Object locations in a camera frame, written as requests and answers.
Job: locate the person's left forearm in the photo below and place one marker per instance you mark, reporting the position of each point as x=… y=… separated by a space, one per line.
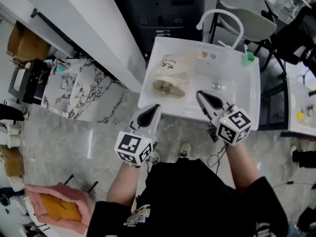
x=122 y=184

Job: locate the black box with white panel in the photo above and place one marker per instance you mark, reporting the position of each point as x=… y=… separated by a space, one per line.
x=24 y=80

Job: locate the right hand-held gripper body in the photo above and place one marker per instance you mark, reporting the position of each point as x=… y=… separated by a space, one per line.
x=233 y=127

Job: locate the beige cloth bag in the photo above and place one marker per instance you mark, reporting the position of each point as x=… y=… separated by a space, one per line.
x=180 y=64

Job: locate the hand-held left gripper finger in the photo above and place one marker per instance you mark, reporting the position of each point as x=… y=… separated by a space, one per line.
x=156 y=122
x=135 y=116

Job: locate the white counter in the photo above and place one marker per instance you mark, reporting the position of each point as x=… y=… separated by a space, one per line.
x=103 y=33

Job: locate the white curved faucet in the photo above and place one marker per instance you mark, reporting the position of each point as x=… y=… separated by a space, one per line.
x=234 y=21

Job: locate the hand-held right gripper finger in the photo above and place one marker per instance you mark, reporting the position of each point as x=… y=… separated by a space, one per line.
x=206 y=108
x=219 y=98

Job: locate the white side basin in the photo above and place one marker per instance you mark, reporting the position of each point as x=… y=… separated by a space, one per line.
x=297 y=100

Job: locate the pink cushion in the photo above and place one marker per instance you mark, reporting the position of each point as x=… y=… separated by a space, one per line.
x=34 y=199

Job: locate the small brown soap piece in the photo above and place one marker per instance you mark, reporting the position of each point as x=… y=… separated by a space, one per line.
x=204 y=54

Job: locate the clear pump bottle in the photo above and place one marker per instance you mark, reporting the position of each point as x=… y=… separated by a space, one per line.
x=225 y=55

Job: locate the person's right forearm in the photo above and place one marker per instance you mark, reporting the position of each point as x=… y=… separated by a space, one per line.
x=243 y=167

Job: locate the silver basin drain plug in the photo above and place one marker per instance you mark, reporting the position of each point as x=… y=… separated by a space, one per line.
x=216 y=85

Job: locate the brown cardboard box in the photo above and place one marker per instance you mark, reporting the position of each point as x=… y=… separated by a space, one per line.
x=27 y=43

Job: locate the person's left shoe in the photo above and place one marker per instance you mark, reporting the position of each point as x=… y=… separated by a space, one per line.
x=153 y=158

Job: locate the black basin stand frame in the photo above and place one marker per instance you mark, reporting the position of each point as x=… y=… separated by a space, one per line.
x=274 y=102

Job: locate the green cup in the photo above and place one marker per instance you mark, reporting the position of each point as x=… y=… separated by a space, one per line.
x=247 y=60

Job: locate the marble patterned panel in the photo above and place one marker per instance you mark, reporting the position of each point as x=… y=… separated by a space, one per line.
x=86 y=90

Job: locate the black cabinet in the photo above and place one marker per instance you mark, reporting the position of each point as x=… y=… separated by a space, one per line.
x=158 y=9

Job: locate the person's black printed shirt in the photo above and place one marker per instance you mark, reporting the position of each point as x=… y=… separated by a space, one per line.
x=187 y=201

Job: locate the orange cloth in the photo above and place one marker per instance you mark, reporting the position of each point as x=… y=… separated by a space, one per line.
x=60 y=207

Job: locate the black floor stand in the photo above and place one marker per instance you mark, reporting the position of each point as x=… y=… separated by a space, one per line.
x=91 y=185

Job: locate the flat cardboard box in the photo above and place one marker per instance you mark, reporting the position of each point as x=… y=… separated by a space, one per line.
x=12 y=162

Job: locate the person's right shoe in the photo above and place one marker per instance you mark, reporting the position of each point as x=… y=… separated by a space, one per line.
x=184 y=150

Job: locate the person's shoe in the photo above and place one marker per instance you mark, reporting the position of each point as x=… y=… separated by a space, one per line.
x=153 y=158
x=184 y=150

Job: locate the small yellow object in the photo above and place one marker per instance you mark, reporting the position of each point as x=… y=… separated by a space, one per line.
x=300 y=115

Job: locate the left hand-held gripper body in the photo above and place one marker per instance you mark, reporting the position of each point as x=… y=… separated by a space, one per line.
x=132 y=146

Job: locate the beige chair with black legs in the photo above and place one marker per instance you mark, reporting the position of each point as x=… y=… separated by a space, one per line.
x=254 y=23

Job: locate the white wash basin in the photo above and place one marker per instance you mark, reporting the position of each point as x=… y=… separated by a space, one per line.
x=244 y=92

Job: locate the white toothbrush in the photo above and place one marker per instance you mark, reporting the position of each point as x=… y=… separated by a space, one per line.
x=246 y=49

